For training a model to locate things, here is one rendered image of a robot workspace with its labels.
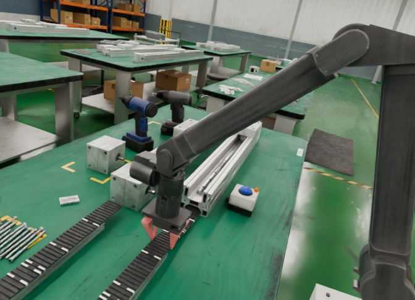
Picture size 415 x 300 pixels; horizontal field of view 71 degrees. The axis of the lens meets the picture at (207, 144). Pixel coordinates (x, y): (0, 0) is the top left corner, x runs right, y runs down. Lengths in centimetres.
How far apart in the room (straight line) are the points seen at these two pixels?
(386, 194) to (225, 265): 43
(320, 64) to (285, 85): 7
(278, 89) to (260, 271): 48
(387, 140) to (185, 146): 34
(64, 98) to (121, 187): 180
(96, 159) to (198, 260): 52
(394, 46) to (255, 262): 59
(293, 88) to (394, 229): 27
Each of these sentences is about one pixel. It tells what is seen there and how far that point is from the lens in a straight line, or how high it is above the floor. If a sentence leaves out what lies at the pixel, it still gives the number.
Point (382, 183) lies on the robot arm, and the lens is 52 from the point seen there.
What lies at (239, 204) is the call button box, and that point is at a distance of 95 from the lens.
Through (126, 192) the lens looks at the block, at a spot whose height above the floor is 83.
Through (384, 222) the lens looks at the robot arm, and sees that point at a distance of 54.
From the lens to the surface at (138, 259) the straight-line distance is 72.
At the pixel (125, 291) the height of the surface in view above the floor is 81.
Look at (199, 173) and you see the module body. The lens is 97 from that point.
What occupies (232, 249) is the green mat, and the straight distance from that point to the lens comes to 84.
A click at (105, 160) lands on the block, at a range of 106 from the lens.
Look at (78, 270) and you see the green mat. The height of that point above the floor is 78.
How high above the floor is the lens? 133
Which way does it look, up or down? 23 degrees down
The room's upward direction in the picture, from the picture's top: 10 degrees clockwise
